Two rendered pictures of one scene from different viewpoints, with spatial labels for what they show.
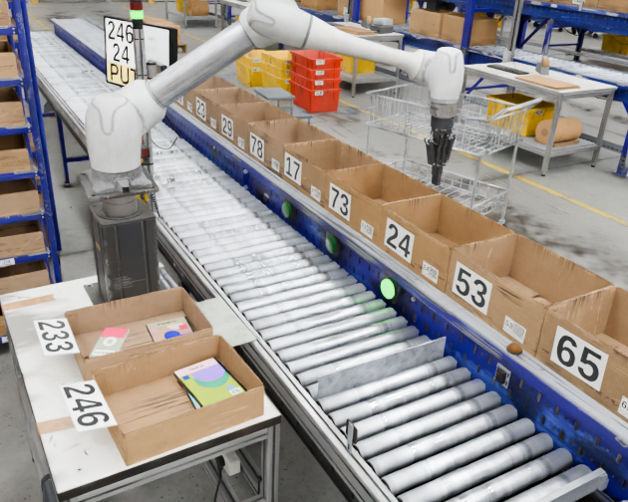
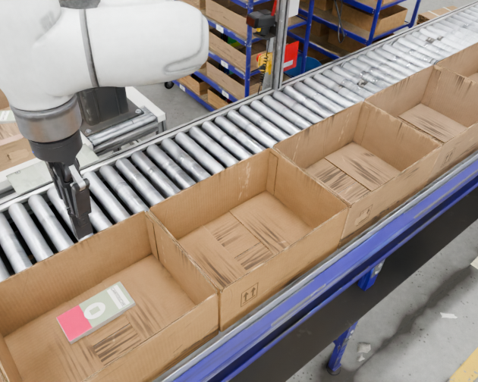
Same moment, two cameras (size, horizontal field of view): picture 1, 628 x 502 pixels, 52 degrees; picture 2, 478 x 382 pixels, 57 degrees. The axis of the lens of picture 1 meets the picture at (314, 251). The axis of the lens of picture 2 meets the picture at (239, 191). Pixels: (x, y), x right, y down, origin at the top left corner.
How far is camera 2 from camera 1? 2.48 m
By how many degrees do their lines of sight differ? 66
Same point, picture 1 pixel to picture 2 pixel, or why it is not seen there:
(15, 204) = (238, 24)
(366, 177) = (319, 201)
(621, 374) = not seen: outside the picture
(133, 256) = not seen: hidden behind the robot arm
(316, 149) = (405, 139)
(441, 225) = (209, 328)
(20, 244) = (236, 57)
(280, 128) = (476, 98)
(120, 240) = not seen: hidden behind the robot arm
